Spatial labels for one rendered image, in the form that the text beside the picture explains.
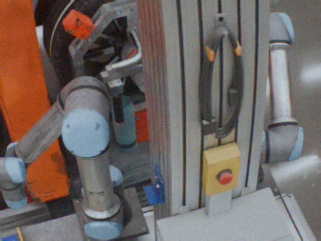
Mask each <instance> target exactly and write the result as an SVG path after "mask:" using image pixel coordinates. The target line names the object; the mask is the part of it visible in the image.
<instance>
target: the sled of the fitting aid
mask: <svg viewBox="0 0 321 241"><path fill-rule="evenodd" d="M150 170H151V167H150V161H149V162H148V163H146V164H142V165H139V166H136V167H133V168H130V169H126V170H124V171H121V174H122V176H123V187H124V186H128V185H131V184H134V183H137V182H139V181H143V180H146V179H149V178H151V175H150Z"/></svg>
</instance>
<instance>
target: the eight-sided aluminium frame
mask: <svg viewBox="0 0 321 241"><path fill-rule="evenodd" d="M137 12H138V7H137V3H136V0H119V1H114V2H108V3H106V4H103V5H102V6H101V7H100V8H99V9H98V11H97V12H96V14H95V15H94V16H93V17H92V18H91V19H90V20H91V22H92V24H93V25H94V29H93V30H92V31H91V32H90V33H89V35H88V36H87V37H86V39H85V40H83V39H80V38H79V37H76V38H75V40H74V41H72V42H71V44H70V46H69V47H68V50H69V52H68V53H69V55H70V62H71V67H72V76H73V80H74V79H76V78H78V77H86V73H85V65H84V60H83V56H84V55H85V53H86V51H87V50H88V49H89V48H90V46H91V45H92V44H93V42H94V41H95V40H96V39H97V38H98V36H99V35H101V34H102V32H103V31H104V30H105V28H106V27H107V26H108V24H109V23H110V22H111V21H112V20H113V19H116V18H118V17H122V16H127V14H134V13H137ZM130 98H132V99H133V108H134V111H137V110H142V109H145V108H146V100H145V93H144V92H141V93H140V94H137V95H132V96H130ZM111 101H112V98H111V97H110V113H112V106H111Z"/></svg>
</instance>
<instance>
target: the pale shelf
mask: <svg viewBox="0 0 321 241"><path fill-rule="evenodd" d="M19 230H20V233H21V236H22V239H23V241H83V237H82V233H81V230H80V225H79V222H78V220H77V215H76V214H71V215H69V216H66V217H61V218H59V219H53V220H51V221H47V222H43V223H42V222H41V223H39V224H37V225H32V226H27V227H22V228H20V229H19ZM11 235H16V236H19V233H18V231H17V230H11V231H8V232H3V233H0V241H1V238H4V237H9V236H11ZM19 240H20V241H21V239H20V236H19Z"/></svg>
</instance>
